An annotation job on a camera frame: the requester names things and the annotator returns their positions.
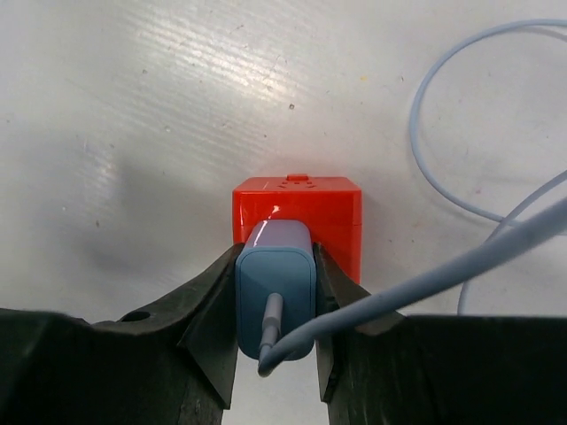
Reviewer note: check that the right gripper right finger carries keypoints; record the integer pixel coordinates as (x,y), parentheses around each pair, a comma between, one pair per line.
(445,369)

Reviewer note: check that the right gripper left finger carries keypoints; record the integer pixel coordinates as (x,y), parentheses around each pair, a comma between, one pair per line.
(172,361)

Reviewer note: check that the light blue charger plug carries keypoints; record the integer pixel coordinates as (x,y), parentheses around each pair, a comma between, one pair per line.
(275,283)

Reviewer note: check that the red cube socket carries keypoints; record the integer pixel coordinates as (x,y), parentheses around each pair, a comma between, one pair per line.
(330,206)

